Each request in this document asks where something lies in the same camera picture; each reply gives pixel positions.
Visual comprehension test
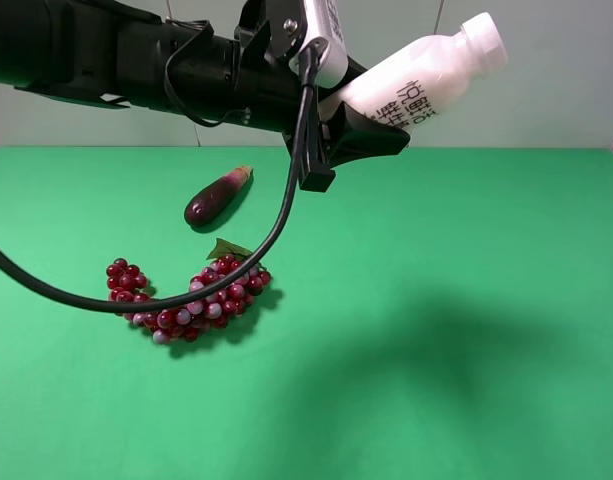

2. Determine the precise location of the white milk bottle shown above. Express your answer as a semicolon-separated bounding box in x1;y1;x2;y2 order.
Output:
319;12;508;132

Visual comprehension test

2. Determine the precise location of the black camera cable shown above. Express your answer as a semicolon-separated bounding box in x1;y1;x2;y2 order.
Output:
0;39;330;315

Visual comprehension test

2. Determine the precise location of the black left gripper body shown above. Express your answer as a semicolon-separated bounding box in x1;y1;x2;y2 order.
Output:
205;0;357;194

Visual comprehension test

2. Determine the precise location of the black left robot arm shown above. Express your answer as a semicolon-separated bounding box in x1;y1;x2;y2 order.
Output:
0;1;410;192

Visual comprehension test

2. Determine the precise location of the purple toy eggplant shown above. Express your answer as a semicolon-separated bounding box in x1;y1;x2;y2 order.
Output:
184;166;253;228

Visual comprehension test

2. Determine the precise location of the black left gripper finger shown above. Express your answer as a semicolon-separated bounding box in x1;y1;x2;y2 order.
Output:
323;102;410;168
332;56;368;90

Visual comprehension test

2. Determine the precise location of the green table cloth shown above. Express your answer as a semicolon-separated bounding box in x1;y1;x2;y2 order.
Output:
0;149;613;479

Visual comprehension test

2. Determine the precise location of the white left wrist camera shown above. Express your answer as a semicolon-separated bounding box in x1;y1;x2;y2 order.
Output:
289;0;348;89

